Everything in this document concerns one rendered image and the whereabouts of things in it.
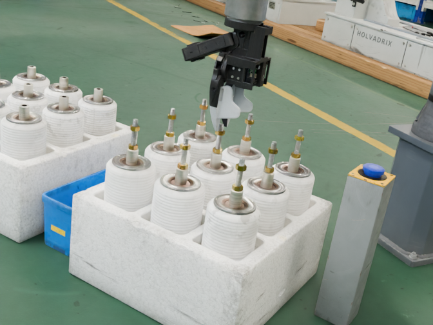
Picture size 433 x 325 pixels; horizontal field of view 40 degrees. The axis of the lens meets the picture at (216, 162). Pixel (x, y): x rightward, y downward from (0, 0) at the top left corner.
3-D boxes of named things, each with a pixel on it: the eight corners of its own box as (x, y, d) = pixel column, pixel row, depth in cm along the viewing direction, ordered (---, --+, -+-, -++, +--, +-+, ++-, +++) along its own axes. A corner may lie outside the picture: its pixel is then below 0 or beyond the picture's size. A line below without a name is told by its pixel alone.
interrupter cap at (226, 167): (188, 164, 118) (189, 160, 118) (216, 158, 123) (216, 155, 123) (213, 178, 113) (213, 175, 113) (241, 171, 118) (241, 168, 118)
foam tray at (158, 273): (179, 212, 152) (187, 147, 145) (316, 273, 134) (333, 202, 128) (67, 273, 121) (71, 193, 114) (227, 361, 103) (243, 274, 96)
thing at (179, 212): (177, 286, 109) (189, 199, 103) (135, 267, 113) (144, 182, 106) (202, 265, 117) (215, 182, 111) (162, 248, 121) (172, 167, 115)
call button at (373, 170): (365, 170, 111) (367, 160, 110) (385, 177, 109) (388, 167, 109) (357, 176, 108) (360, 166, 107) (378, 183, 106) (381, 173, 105)
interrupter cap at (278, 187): (292, 195, 111) (292, 192, 111) (256, 196, 108) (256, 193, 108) (274, 178, 117) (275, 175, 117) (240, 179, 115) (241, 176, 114)
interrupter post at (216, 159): (206, 166, 118) (208, 151, 117) (215, 164, 120) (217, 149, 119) (214, 171, 117) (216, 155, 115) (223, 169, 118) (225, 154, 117)
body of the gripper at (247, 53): (250, 94, 106) (261, 27, 101) (208, 83, 109) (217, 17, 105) (266, 87, 112) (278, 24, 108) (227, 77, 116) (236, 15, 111)
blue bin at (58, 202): (125, 201, 154) (129, 158, 149) (159, 216, 149) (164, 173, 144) (37, 242, 129) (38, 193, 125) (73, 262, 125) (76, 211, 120)
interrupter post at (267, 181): (274, 189, 112) (277, 174, 111) (262, 190, 111) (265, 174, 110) (269, 184, 114) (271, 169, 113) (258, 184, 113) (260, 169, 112)
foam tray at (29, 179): (31, 149, 177) (32, 91, 170) (133, 191, 160) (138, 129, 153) (-92, 186, 145) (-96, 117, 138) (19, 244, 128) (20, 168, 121)
